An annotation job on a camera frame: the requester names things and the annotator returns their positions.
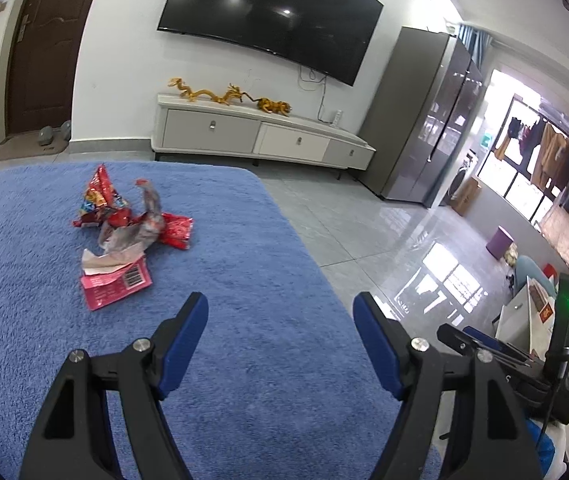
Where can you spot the washing machine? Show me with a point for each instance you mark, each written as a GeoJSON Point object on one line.
{"type": "Point", "coordinates": [464, 171]}

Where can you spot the black wall television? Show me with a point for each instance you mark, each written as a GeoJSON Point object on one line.
{"type": "Point", "coordinates": [330, 36]}

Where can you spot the brown wooden door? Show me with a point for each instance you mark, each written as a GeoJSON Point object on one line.
{"type": "Point", "coordinates": [43, 63]}

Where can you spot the white tv cabinet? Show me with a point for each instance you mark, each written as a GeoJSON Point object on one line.
{"type": "Point", "coordinates": [208, 128]}

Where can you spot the red snack wrapper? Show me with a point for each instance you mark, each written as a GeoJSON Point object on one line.
{"type": "Point", "coordinates": [102, 203]}

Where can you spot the silver wrapper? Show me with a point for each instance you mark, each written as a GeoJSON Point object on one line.
{"type": "Point", "coordinates": [141, 232]}

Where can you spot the golden dragon figurine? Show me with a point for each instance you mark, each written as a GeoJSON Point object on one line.
{"type": "Point", "coordinates": [233, 93]}

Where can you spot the purple square stool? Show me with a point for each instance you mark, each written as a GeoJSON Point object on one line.
{"type": "Point", "coordinates": [499, 243]}

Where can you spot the grey double door refrigerator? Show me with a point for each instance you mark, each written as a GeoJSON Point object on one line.
{"type": "Point", "coordinates": [417, 116]}

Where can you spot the golden tiger figurine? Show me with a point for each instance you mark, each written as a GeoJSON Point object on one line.
{"type": "Point", "coordinates": [273, 107]}

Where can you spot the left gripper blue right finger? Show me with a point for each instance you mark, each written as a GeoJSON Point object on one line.
{"type": "Point", "coordinates": [386, 343]}

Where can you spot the cardboard box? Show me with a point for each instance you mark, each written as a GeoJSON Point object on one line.
{"type": "Point", "coordinates": [466, 195]}

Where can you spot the white coffee table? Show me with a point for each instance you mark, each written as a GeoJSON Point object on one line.
{"type": "Point", "coordinates": [527, 322]}

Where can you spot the pink barcode packet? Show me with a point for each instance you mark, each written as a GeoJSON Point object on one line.
{"type": "Point", "coordinates": [101, 290]}

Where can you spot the blue fluffy bed blanket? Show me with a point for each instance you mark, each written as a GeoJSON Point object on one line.
{"type": "Point", "coordinates": [279, 386]}

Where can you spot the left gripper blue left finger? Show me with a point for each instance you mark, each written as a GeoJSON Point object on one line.
{"type": "Point", "coordinates": [176, 341]}

